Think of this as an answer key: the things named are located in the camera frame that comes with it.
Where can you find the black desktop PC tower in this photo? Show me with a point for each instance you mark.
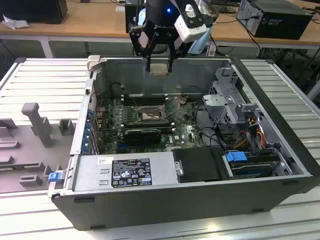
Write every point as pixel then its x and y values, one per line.
pixel 282 22

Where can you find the coin battery holder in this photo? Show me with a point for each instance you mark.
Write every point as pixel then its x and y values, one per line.
pixel 183 100

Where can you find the crumpled white paper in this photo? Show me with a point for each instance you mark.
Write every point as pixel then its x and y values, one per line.
pixel 15 23

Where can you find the blue case latch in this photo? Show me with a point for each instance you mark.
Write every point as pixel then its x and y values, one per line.
pixel 54 177

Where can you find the square CPU chip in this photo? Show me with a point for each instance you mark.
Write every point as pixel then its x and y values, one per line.
pixel 159 69

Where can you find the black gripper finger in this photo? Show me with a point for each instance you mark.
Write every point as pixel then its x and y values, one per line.
pixel 171 47
pixel 136 37

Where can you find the wooden desk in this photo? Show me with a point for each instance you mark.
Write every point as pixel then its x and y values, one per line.
pixel 95 20

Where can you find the blue expansion slot clips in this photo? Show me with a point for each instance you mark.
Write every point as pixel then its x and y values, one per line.
pixel 87 132

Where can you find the black box on desk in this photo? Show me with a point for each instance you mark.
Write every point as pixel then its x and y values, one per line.
pixel 32 10

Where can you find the black graphics card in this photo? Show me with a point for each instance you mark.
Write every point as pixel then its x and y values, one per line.
pixel 142 137

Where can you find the grey power supply unit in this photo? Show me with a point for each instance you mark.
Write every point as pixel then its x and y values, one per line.
pixel 87 175

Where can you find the black RAM slot bank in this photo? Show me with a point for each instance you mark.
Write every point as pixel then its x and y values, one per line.
pixel 145 99
pixel 147 125

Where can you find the silver drive cage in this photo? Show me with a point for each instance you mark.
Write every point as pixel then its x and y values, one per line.
pixel 225 105

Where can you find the small black computer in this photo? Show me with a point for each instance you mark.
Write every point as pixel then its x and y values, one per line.
pixel 131 17

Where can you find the green motherboard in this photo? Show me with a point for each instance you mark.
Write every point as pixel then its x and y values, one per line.
pixel 185 140

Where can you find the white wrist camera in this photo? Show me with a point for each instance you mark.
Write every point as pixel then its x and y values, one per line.
pixel 187 30

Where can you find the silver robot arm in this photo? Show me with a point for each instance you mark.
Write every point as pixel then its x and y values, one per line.
pixel 143 40

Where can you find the white power strip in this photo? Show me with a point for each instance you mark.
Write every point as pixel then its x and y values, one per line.
pixel 211 51

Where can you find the hard disk in blue carrier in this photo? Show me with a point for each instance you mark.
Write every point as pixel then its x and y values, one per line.
pixel 236 157

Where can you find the black plastic shroud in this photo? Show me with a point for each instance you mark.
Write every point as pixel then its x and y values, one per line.
pixel 197 165

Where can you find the grey parts rack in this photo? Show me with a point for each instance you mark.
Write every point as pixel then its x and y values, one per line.
pixel 37 125

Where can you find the CPU socket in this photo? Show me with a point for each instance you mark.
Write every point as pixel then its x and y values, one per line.
pixel 150 115

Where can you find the pale blue teach pendant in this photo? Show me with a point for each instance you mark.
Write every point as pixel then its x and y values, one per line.
pixel 201 45

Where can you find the black open PC case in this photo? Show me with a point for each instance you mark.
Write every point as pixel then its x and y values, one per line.
pixel 175 207

